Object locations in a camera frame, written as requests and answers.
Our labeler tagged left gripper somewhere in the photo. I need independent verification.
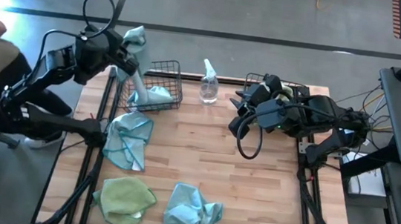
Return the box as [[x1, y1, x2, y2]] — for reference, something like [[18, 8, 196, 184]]
[[101, 28, 145, 79]]

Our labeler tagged clear plastic spray bottle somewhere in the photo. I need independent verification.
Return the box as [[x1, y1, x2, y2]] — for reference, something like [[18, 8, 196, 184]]
[[198, 58, 222, 106]]

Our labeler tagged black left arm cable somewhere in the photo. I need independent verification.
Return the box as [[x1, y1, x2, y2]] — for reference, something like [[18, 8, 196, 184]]
[[36, 0, 118, 77]]

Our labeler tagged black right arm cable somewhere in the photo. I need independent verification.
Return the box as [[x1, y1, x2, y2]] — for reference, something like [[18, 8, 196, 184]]
[[233, 97, 331, 168]]

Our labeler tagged dark wire basket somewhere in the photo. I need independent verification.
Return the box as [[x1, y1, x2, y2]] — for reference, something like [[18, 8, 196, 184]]
[[113, 54, 187, 118], [238, 70, 312, 135]]

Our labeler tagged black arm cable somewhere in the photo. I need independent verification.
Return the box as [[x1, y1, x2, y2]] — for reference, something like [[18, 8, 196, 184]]
[[36, 0, 118, 77], [233, 97, 331, 168]]

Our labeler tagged green microfiber towel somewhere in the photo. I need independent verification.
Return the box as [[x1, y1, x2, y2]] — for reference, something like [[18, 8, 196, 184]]
[[89, 173, 160, 224], [256, 79, 298, 102]]

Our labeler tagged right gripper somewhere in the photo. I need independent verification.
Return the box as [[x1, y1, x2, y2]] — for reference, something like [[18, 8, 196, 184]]
[[224, 68, 287, 144]]

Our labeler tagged black metal table frame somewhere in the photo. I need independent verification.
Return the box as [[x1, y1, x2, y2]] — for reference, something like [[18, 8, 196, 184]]
[[30, 56, 372, 224]]

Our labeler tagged silver metal bracket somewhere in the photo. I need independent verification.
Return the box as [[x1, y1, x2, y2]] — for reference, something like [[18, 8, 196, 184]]
[[296, 139, 313, 155]]

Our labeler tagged white box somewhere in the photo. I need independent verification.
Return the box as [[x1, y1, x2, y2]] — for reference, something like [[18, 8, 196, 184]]
[[340, 151, 391, 202]]

